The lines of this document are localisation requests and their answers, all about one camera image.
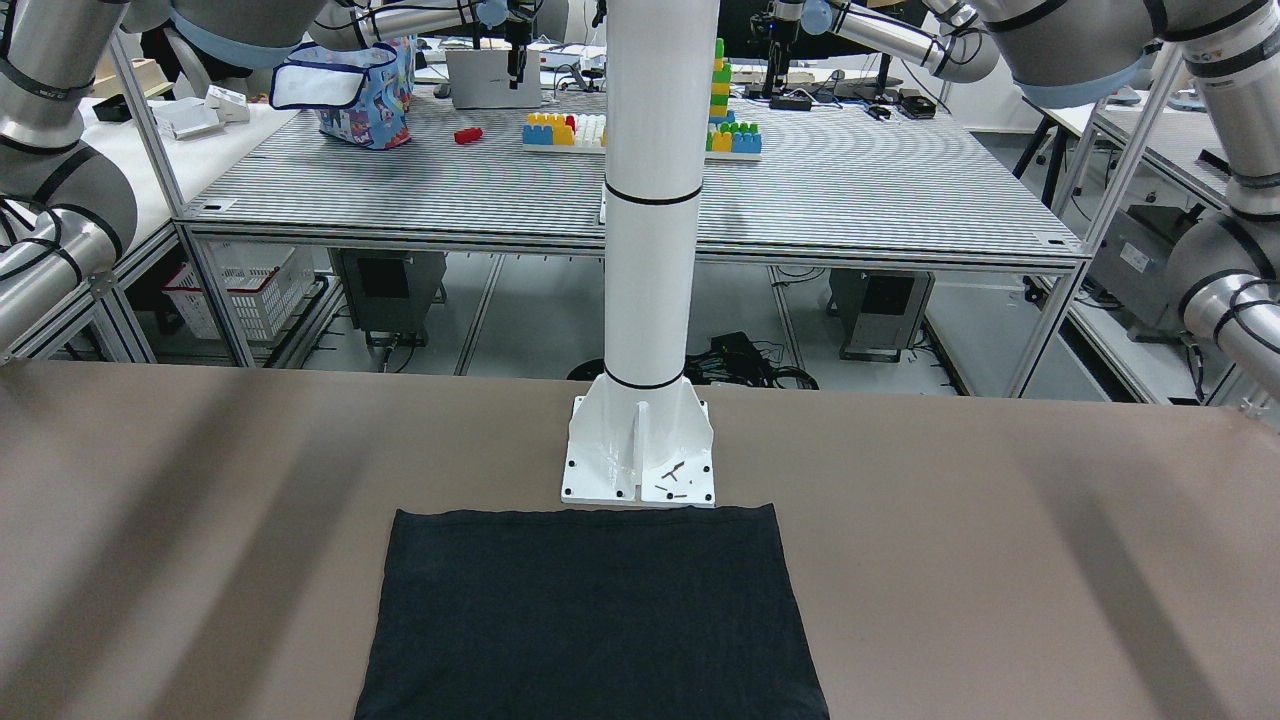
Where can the black t-shirt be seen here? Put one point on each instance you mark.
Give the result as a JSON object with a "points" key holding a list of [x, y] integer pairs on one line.
{"points": [[589, 614]]}

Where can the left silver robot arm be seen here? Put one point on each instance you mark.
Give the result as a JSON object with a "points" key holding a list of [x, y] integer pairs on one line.
{"points": [[1221, 278]]}

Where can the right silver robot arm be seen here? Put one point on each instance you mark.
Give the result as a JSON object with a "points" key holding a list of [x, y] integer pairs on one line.
{"points": [[85, 212]]}

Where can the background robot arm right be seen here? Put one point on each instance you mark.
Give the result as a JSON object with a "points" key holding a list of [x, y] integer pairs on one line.
{"points": [[962, 52]]}

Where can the stacked colourful block tower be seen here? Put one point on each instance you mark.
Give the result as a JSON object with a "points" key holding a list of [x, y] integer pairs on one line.
{"points": [[728, 137]]}

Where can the toy blocks on white tray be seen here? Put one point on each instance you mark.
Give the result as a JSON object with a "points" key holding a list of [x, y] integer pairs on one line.
{"points": [[560, 132]]}

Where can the red toy block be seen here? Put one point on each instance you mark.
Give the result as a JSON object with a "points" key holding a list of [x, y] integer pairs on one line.
{"points": [[468, 135]]}

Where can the silver laptop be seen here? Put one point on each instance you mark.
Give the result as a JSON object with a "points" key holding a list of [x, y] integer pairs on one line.
{"points": [[493, 79]]}

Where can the colourful fabric bag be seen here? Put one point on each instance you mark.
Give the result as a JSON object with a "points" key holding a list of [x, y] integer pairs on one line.
{"points": [[361, 97]]}

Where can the white plastic basket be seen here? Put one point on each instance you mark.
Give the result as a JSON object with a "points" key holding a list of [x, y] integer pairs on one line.
{"points": [[265, 283]]}

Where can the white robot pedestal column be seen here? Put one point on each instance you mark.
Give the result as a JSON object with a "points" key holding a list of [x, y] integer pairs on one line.
{"points": [[641, 434]]}

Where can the striped aluminium frame workbench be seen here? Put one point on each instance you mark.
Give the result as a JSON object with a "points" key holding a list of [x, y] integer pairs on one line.
{"points": [[833, 187]]}

